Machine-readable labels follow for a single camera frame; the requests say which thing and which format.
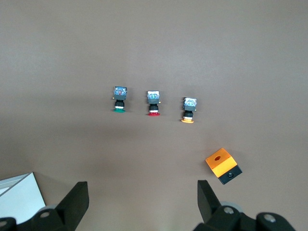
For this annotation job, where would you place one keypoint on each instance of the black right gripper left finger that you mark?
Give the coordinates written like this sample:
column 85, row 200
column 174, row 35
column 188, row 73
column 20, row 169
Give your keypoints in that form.
column 74, row 204

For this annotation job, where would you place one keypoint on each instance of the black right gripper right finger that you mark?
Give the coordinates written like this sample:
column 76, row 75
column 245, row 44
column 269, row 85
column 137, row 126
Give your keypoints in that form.
column 209, row 207

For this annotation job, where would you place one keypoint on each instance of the yellow and black button box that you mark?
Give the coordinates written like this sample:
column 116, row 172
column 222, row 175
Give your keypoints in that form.
column 222, row 164

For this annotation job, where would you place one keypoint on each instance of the white drawer cabinet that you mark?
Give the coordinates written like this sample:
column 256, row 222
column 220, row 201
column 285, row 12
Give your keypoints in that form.
column 19, row 202

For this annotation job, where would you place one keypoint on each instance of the green push button switch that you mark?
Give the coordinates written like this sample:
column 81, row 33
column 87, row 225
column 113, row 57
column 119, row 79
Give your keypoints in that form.
column 119, row 95

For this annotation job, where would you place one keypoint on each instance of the red push button switch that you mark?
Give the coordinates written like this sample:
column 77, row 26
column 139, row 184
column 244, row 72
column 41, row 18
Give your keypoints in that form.
column 153, row 99

